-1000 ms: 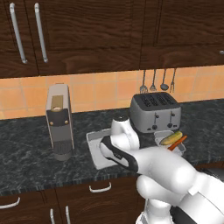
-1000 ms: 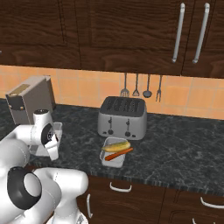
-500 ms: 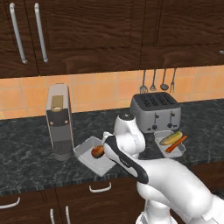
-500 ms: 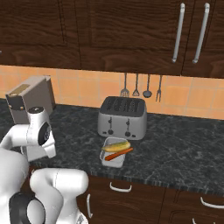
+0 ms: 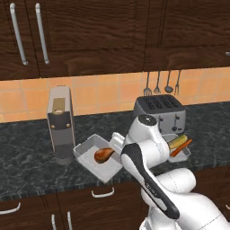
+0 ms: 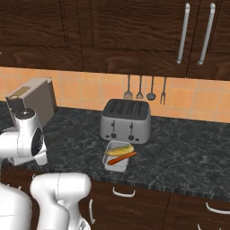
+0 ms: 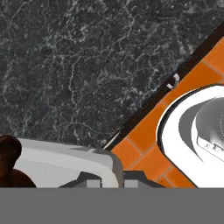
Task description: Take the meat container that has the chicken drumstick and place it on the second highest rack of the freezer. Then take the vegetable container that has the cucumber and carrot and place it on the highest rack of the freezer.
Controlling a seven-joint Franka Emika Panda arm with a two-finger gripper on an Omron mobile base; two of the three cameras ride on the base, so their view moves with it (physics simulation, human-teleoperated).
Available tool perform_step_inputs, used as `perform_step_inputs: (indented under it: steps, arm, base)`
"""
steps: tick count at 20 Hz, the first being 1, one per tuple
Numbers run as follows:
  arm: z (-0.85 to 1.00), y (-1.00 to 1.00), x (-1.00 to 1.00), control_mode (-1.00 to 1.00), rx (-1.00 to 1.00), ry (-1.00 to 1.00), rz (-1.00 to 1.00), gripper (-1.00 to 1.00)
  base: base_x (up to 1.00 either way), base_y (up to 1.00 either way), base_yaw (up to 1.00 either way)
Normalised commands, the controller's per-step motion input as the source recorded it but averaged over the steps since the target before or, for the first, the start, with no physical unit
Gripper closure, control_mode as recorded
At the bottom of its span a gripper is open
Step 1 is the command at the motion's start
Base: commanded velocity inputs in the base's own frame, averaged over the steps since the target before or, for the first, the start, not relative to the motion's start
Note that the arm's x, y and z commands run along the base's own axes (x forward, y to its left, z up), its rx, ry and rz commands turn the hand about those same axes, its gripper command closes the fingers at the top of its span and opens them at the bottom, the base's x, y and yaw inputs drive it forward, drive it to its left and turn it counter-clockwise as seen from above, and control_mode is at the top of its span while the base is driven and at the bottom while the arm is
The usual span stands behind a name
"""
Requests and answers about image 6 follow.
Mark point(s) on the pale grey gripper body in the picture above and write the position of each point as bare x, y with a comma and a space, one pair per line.
41, 158

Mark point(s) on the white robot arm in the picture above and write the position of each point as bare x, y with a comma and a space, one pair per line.
57, 191

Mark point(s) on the clear grey vegetable container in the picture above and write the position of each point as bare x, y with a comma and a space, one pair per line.
116, 166

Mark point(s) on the yellow-green cucumber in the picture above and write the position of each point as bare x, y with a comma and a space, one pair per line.
119, 150

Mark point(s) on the orange carrot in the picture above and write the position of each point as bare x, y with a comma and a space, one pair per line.
121, 158

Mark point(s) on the hanging meat fork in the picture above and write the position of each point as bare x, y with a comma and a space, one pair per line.
163, 97

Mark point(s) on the dark wood base cupboard door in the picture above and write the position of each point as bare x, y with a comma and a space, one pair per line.
18, 176

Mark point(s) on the silver four-slot toaster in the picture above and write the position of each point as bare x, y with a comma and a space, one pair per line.
125, 127

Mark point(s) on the dark wood drawer front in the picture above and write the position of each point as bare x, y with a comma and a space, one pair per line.
131, 212
194, 212

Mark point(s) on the hanging slotted spatula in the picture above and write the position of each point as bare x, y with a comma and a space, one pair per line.
128, 95

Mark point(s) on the hanging triangular scraper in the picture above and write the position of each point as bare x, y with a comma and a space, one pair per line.
139, 95

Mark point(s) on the hanging ladle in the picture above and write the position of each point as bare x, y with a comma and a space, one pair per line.
151, 96

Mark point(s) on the dark wood wall cupboard door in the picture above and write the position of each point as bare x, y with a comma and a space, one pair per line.
131, 36
220, 36
36, 30

